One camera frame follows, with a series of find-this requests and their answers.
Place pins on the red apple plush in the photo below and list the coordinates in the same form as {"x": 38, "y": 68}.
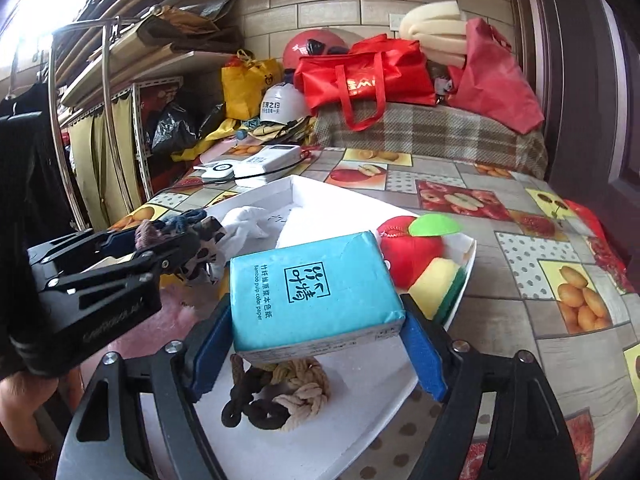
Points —
{"x": 415, "y": 255}

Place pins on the person's left hand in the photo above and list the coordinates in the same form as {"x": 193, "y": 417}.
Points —
{"x": 20, "y": 405}

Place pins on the dark hanging clothes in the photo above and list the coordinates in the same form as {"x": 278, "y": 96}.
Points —
{"x": 30, "y": 170}

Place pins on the red tote bag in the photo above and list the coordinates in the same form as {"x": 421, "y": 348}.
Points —
{"x": 370, "y": 80}

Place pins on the plaid blanket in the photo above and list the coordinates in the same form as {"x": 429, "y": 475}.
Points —
{"x": 430, "y": 132}

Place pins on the yellow green sponge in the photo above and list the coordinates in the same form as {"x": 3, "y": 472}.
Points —
{"x": 435, "y": 285}

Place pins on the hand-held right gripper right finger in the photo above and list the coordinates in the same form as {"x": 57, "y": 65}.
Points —
{"x": 425, "y": 360}

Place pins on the dark red cloth bag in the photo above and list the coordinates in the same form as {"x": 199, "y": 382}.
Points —
{"x": 495, "y": 80}

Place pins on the beige curtain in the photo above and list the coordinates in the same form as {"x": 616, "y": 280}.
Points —
{"x": 120, "y": 150}

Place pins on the black plastic bag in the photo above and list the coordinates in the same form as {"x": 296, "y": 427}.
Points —
{"x": 172, "y": 127}

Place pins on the white helmet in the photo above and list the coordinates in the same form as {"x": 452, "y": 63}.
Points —
{"x": 282, "y": 102}

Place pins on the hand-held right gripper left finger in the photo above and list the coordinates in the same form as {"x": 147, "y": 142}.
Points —
{"x": 207, "y": 355}

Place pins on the cream foam roll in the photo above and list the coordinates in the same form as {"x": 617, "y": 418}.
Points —
{"x": 432, "y": 27}

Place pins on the blue scrunchie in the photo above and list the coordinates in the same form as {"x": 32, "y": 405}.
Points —
{"x": 185, "y": 220}

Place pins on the chrome clothes rack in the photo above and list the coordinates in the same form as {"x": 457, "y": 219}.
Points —
{"x": 105, "y": 60}

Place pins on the spotted fabric scrunchie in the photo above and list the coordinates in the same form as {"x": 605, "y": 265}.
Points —
{"x": 207, "y": 255}

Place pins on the small white power bank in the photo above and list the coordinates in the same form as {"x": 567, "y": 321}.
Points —
{"x": 218, "y": 171}

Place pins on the wooden shelf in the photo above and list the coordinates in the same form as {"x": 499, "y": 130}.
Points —
{"x": 165, "y": 62}

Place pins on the red gift bag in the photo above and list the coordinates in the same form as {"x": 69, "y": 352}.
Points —
{"x": 590, "y": 220}

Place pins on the red helmet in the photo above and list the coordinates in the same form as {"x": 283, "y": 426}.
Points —
{"x": 305, "y": 45}

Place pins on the white tray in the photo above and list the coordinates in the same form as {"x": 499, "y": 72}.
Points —
{"x": 360, "y": 410}

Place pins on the yellow shopping bag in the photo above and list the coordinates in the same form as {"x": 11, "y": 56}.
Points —
{"x": 245, "y": 85}

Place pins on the large white power bank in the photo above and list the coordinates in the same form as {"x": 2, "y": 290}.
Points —
{"x": 270, "y": 160}

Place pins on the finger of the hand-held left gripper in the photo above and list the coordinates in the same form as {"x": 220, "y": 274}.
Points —
{"x": 150, "y": 265}
{"x": 75, "y": 247}

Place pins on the white sock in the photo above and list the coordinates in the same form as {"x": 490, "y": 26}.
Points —
{"x": 245, "y": 227}

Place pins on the fruit print tablecloth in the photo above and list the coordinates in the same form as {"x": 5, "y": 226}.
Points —
{"x": 525, "y": 320}

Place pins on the yellow patterned cloth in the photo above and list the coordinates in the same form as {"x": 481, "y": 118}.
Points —
{"x": 280, "y": 130}

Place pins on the blue tissue pack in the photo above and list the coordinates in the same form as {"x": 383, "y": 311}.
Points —
{"x": 310, "y": 290}

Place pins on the brown knit scrunchie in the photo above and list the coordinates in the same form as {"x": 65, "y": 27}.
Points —
{"x": 147, "y": 235}

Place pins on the white wall switch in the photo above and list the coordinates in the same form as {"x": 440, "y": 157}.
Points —
{"x": 396, "y": 20}

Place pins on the pink fluffy plush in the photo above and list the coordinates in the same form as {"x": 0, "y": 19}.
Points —
{"x": 165, "y": 315}

